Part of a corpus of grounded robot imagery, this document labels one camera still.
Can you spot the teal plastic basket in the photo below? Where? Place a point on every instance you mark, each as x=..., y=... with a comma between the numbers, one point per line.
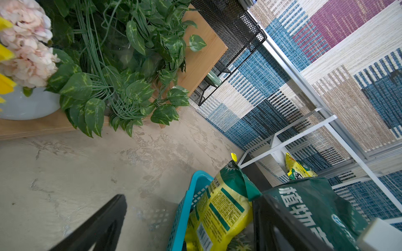
x=198, y=185

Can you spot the green yellow fertilizer bag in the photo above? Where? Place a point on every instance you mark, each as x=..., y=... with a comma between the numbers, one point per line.
x=223, y=211

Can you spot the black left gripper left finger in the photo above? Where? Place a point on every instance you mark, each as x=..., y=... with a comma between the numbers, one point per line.
x=101, y=231

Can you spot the green leafy artificial plant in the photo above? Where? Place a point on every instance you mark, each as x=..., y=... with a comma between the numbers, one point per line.
x=120, y=59

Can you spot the white flower vase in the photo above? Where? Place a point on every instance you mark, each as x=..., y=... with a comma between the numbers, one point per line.
x=39, y=104

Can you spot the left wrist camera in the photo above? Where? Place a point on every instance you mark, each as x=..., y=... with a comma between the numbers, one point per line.
x=380, y=235

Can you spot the wooden board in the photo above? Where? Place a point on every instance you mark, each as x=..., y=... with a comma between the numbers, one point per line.
x=198, y=64

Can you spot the black wire mesh rack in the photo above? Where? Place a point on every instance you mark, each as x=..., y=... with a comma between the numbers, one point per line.
x=239, y=32

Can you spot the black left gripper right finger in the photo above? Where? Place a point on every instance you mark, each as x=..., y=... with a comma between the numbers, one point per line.
x=275, y=229

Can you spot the white metal shelf unit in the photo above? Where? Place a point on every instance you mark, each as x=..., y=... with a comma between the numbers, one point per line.
x=371, y=182

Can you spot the pale pink flower bouquet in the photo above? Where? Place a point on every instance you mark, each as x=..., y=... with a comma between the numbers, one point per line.
x=33, y=62

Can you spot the dark green soil bag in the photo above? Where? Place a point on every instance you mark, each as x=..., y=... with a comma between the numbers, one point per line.
x=331, y=218

